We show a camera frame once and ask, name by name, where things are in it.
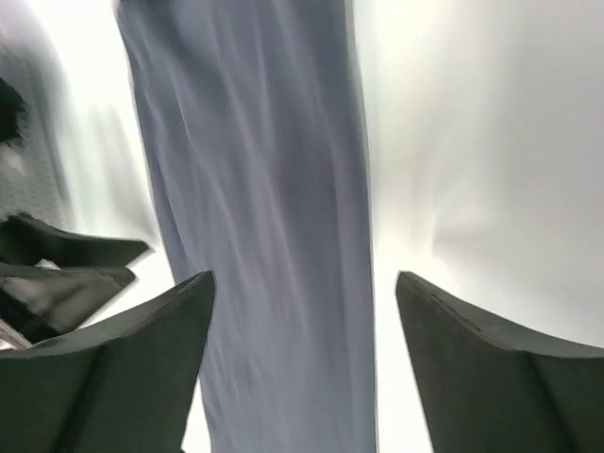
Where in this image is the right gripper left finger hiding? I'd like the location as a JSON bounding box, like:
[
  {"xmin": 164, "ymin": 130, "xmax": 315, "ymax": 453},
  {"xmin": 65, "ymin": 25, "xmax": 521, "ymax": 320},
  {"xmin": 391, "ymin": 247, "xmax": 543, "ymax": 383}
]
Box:
[{"xmin": 1, "ymin": 272, "xmax": 215, "ymax": 453}]

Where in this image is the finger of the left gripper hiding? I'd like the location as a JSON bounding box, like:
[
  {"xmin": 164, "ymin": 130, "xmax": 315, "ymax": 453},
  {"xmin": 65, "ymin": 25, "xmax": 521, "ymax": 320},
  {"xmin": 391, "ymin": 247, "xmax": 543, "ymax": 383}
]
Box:
[
  {"xmin": 1, "ymin": 263, "xmax": 136, "ymax": 344},
  {"xmin": 1, "ymin": 213, "xmax": 150, "ymax": 268}
]

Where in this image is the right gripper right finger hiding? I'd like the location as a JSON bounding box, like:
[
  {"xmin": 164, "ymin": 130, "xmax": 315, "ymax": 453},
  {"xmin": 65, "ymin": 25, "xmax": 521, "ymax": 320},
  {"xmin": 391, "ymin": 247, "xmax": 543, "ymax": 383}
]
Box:
[{"xmin": 395, "ymin": 272, "xmax": 603, "ymax": 453}]

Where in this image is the blue grey tank top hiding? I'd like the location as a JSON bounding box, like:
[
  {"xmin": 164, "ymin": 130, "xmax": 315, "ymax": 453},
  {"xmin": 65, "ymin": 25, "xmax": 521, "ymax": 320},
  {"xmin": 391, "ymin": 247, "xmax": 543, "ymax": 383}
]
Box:
[{"xmin": 118, "ymin": 1, "xmax": 376, "ymax": 452}]

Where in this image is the black tank top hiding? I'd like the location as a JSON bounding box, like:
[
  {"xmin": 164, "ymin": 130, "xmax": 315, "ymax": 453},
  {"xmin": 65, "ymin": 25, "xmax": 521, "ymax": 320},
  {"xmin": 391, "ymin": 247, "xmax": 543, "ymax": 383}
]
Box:
[{"xmin": 0, "ymin": 78, "xmax": 25, "ymax": 143}]

